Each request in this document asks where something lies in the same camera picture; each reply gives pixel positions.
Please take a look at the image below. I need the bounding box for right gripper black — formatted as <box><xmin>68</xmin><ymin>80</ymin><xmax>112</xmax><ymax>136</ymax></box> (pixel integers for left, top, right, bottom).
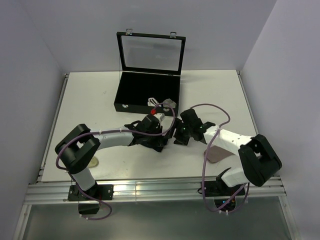
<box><xmin>163</xmin><ymin>117</ymin><xmax>193</xmax><ymax>146</ymax></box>

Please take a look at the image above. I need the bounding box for navy blue sock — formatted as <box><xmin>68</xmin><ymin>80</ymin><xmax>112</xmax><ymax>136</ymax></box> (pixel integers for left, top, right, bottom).
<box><xmin>129</xmin><ymin>134</ymin><xmax>168</xmax><ymax>153</ymax></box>

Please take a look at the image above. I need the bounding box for white sock with dark stripes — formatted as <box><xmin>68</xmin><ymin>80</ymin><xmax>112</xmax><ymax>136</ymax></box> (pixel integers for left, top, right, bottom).
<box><xmin>147</xmin><ymin>97</ymin><xmax>162</xmax><ymax>107</ymax></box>

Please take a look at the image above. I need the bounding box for grey sock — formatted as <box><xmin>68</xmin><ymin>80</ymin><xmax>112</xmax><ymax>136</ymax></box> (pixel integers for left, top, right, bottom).
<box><xmin>162</xmin><ymin>98</ymin><xmax>177</xmax><ymax>109</ymax></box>

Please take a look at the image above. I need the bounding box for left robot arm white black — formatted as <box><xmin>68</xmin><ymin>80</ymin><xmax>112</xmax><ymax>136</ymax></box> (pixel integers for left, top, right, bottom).
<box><xmin>55</xmin><ymin>113</ymin><xmax>168</xmax><ymax>200</ymax></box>

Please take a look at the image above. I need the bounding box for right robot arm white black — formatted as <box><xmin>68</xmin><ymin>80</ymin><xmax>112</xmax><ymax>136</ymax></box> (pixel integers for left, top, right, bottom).
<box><xmin>170</xmin><ymin>109</ymin><xmax>282</xmax><ymax>196</ymax></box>

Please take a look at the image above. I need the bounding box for mauve sock with red stripes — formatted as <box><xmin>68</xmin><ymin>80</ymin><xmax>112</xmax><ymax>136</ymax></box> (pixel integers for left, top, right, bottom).
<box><xmin>203</xmin><ymin>145</ymin><xmax>233</xmax><ymax>164</ymax></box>

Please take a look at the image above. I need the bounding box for black display case with glass lid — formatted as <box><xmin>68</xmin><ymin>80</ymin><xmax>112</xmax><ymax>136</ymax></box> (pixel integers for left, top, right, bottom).
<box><xmin>113</xmin><ymin>28</ymin><xmax>186</xmax><ymax>117</ymax></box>

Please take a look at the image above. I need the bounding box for pale yellow sock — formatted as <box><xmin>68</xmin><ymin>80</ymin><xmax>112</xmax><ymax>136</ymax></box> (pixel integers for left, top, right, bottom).
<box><xmin>87</xmin><ymin>156</ymin><xmax>99</xmax><ymax>168</ymax></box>

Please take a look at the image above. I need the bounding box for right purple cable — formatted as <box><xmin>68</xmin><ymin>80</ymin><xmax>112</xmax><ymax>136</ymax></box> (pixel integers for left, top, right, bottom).
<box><xmin>191</xmin><ymin>103</ymin><xmax>250</xmax><ymax>213</ymax></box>

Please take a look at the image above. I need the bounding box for purple cable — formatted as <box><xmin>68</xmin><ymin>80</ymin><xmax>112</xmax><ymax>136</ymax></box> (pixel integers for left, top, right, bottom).
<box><xmin>55</xmin><ymin>102</ymin><xmax>176</xmax><ymax>221</ymax></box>
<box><xmin>191</xmin><ymin>103</ymin><xmax>250</xmax><ymax>213</ymax></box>

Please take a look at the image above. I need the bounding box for aluminium rail frame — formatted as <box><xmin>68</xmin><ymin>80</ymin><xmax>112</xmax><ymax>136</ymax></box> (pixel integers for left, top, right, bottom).
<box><xmin>14</xmin><ymin>71</ymin><xmax>301</xmax><ymax>240</ymax></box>

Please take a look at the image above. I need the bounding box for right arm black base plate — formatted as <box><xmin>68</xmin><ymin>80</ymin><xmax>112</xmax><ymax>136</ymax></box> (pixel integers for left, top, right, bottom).
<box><xmin>203</xmin><ymin>180</ymin><xmax>242</xmax><ymax>201</ymax></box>

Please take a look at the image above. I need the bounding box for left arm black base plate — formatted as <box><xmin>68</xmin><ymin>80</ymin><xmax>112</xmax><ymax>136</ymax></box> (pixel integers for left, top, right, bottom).
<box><xmin>67</xmin><ymin>184</ymin><xmax>114</xmax><ymax>202</ymax></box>

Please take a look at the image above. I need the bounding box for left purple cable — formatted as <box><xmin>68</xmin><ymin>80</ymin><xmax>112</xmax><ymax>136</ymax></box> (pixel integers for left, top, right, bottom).
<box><xmin>55</xmin><ymin>102</ymin><xmax>176</xmax><ymax>221</ymax></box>

